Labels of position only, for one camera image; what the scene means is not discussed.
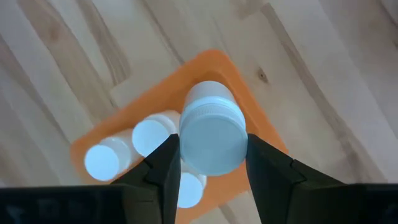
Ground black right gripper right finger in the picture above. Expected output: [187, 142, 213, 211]
[247, 133, 346, 224]

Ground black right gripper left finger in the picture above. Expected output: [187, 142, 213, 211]
[110, 134, 182, 224]

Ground orange translucent plastic basket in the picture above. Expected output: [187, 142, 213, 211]
[70, 49, 289, 224]

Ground white pill bottle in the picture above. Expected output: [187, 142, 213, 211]
[131, 110, 181, 158]
[177, 161, 208, 209]
[83, 129, 139, 182]
[179, 80, 249, 177]

